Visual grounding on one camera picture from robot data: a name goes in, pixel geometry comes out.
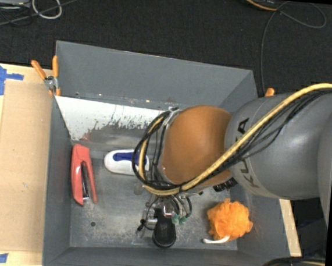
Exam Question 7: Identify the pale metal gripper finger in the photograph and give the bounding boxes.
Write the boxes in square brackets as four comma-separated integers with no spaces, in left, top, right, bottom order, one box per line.
[160,205,176,219]
[139,207,159,240]

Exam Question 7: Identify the black oval object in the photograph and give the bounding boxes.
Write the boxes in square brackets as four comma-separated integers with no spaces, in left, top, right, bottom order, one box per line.
[151,207,180,250]

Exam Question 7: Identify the white and blue oval object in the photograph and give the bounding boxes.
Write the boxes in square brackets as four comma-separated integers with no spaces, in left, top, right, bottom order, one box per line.
[102,146,152,178]

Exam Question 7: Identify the orange mesh bath sponge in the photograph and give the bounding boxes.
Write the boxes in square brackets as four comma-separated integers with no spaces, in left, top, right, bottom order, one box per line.
[202,196,256,249]

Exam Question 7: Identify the red stapler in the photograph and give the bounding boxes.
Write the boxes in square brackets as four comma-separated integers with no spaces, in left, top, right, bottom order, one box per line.
[66,143,104,208]

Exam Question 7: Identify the grey metal bin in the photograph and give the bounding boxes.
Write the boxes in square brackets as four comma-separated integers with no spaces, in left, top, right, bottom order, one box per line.
[34,40,321,266]

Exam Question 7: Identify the brown cardboard board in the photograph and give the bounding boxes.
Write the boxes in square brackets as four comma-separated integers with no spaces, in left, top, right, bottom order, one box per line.
[0,78,60,256]

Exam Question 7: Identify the black cylinder on white bracket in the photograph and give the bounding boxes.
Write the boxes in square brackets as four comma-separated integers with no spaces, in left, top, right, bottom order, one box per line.
[212,176,238,195]

